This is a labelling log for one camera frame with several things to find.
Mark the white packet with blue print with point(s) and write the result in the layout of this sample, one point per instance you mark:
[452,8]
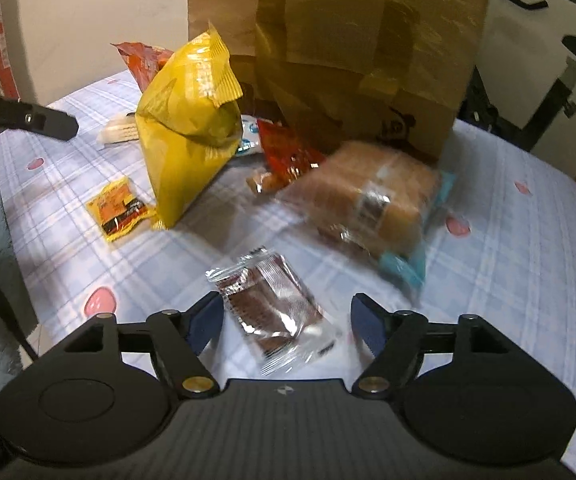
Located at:
[249,137]

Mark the brown paper bag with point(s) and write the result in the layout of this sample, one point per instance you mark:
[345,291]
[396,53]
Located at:
[338,50]

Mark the checked tablecloth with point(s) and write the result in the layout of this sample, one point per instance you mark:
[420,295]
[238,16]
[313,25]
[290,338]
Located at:
[493,270]

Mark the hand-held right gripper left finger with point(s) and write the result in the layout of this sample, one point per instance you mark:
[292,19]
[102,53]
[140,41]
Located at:
[203,320]

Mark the clear-wrapped brown snack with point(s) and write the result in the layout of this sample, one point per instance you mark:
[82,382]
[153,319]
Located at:
[273,305]

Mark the small yellow snack packet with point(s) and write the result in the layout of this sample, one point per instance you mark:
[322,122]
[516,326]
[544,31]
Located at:
[117,207]

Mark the small white snack packet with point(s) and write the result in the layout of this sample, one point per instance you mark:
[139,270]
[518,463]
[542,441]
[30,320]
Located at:
[117,132]

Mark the clear-wrapped bread loaf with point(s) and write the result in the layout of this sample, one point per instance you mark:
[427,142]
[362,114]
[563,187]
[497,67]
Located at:
[368,195]

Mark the small glossy red packet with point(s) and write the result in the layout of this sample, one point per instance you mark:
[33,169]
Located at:
[288,152]

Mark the yellow chip bag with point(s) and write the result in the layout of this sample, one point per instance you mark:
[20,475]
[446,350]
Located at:
[182,130]

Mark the small orange-brown snack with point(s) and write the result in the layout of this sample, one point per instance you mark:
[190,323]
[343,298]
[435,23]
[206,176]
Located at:
[262,182]

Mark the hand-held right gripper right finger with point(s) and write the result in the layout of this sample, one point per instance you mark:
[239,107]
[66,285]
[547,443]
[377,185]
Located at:
[368,322]

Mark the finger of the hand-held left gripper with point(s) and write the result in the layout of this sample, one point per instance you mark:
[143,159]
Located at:
[37,119]

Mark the orange-red snack packet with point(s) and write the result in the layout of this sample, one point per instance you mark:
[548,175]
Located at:
[142,62]

